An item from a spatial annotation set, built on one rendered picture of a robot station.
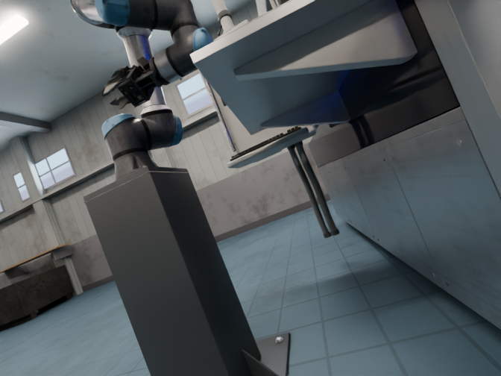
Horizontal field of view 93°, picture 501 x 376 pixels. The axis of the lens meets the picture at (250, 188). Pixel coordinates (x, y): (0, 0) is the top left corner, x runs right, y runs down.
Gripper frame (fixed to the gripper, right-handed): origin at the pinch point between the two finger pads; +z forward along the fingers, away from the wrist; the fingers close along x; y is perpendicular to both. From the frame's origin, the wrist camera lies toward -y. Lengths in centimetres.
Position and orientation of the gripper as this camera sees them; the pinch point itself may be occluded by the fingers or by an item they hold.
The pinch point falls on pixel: (110, 96)
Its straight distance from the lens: 86.9
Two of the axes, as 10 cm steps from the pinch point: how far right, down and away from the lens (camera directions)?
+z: -9.1, 2.9, 3.0
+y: 0.3, 7.6, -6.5
